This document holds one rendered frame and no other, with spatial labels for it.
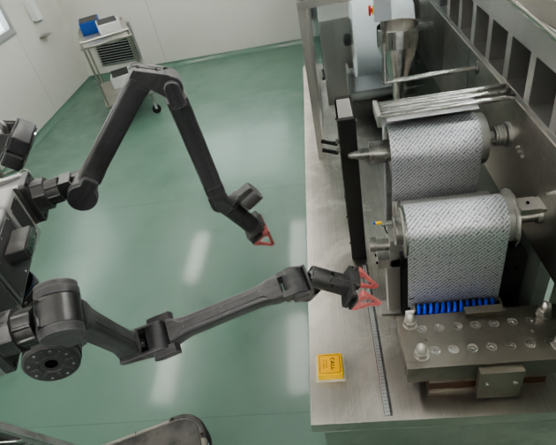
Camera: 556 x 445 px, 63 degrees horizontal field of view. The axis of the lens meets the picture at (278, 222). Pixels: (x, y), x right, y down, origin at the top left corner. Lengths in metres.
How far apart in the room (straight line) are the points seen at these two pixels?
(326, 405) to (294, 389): 1.10
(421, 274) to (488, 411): 0.37
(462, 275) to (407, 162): 0.33
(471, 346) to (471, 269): 0.19
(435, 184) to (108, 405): 2.02
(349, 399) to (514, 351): 0.42
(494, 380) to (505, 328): 0.14
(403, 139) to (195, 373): 1.77
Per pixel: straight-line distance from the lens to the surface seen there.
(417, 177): 1.33
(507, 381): 1.27
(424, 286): 1.27
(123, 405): 2.66
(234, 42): 6.77
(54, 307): 0.90
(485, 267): 1.26
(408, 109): 1.30
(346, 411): 1.29
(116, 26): 5.45
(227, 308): 1.17
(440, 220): 1.15
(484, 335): 1.27
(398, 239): 1.17
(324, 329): 1.44
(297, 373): 2.44
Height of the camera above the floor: 2.04
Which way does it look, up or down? 38 degrees down
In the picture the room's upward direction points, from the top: 13 degrees counter-clockwise
